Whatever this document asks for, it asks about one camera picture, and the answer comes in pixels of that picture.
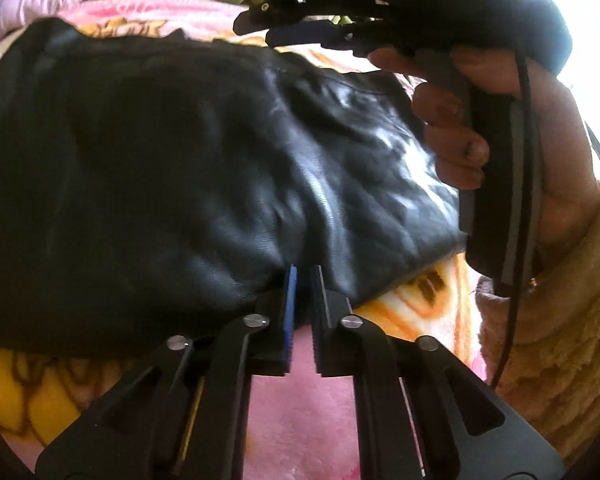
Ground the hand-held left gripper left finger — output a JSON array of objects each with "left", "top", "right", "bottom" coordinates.
[{"left": 35, "top": 264, "right": 299, "bottom": 480}]

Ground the black cable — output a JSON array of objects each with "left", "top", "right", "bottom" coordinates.
[{"left": 490, "top": 50, "right": 543, "bottom": 391}]

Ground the person's right forearm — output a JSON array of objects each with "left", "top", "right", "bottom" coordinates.
[{"left": 475, "top": 180, "right": 600, "bottom": 466}]

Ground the person's right hand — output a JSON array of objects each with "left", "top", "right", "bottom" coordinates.
[{"left": 370, "top": 45, "right": 600, "bottom": 286}]

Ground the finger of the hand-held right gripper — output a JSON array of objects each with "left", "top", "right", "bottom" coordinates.
[
  {"left": 232, "top": 2, "right": 313, "bottom": 37},
  {"left": 265, "top": 21, "right": 376, "bottom": 57}
]

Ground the black leather jacket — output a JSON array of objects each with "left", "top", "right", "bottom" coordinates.
[{"left": 0, "top": 17, "right": 468, "bottom": 356}]

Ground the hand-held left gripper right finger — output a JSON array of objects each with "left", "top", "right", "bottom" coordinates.
[{"left": 307, "top": 264, "right": 566, "bottom": 480}]

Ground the pink cartoon printed blanket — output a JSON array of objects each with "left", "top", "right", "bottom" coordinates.
[{"left": 0, "top": 0, "right": 486, "bottom": 480}]

